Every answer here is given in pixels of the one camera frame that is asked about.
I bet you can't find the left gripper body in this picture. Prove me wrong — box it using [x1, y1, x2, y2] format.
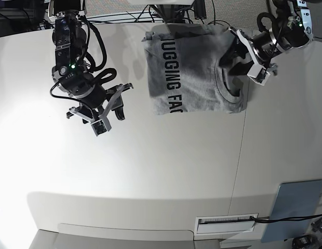
[251, 31, 283, 62]

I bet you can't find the grey T-shirt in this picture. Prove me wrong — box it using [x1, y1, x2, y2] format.
[142, 25, 244, 115]

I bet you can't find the black cable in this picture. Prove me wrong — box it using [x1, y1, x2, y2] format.
[250, 214, 322, 224]

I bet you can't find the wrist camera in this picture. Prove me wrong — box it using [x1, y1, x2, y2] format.
[247, 64, 271, 86]
[91, 118, 112, 136]

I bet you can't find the blue-grey panel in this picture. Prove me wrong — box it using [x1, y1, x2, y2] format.
[261, 179, 322, 243]

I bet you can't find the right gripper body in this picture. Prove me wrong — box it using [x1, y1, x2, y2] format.
[72, 84, 117, 117]

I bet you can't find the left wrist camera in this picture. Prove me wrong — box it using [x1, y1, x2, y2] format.
[247, 64, 271, 86]

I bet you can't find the robot base stand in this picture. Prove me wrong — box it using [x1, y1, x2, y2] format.
[149, 1, 207, 24]

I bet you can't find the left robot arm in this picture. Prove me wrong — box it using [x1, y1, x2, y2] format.
[228, 1, 314, 84]

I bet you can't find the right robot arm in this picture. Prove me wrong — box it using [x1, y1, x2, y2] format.
[48, 1, 133, 132]

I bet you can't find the white cable grommet tray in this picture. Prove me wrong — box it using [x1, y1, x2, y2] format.
[194, 213, 258, 236]

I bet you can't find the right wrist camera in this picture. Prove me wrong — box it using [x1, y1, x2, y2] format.
[91, 118, 112, 136]

